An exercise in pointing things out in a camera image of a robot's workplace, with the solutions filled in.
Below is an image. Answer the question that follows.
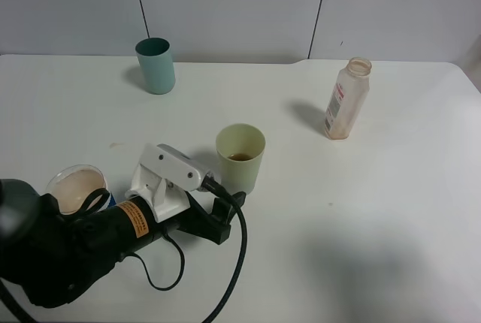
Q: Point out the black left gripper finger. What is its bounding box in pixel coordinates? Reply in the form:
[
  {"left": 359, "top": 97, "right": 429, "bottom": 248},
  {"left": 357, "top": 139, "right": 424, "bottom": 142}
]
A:
[
  {"left": 211, "top": 192, "right": 247, "bottom": 225},
  {"left": 177, "top": 193, "right": 231, "bottom": 245}
]

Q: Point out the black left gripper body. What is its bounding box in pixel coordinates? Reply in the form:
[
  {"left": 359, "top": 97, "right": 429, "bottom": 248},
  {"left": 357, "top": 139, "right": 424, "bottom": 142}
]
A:
[{"left": 108, "top": 197, "right": 175, "bottom": 255}]

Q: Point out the light green plastic cup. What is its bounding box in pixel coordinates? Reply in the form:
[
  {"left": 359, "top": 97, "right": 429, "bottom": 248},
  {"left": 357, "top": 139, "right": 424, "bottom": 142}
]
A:
[{"left": 216, "top": 123, "right": 266, "bottom": 195}]

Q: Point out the clear plastic drink bottle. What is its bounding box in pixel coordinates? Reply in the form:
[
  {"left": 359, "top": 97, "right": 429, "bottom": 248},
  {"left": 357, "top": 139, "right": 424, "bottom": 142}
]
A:
[{"left": 324, "top": 57, "right": 372, "bottom": 140}]

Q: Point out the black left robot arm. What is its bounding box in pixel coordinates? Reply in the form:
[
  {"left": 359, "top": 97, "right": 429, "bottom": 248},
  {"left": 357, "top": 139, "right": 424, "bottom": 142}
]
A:
[{"left": 1, "top": 180, "right": 234, "bottom": 308}]

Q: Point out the blue sleeved paper cup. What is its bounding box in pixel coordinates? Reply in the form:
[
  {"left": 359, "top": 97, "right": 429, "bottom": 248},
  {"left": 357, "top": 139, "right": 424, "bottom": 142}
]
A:
[{"left": 45, "top": 165, "right": 110, "bottom": 215}]

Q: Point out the teal plastic cup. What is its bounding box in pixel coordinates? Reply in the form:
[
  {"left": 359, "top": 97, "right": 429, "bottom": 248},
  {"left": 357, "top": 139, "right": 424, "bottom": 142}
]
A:
[{"left": 135, "top": 38, "right": 176, "bottom": 95}]

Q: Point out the black left camera cable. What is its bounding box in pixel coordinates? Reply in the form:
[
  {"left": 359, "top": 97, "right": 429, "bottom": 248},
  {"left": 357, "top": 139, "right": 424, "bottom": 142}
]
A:
[{"left": 127, "top": 178, "right": 249, "bottom": 323}]

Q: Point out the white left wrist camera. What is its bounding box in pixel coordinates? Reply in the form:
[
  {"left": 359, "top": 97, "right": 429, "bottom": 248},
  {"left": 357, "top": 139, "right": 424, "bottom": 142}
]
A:
[{"left": 126, "top": 143, "right": 215, "bottom": 223}]

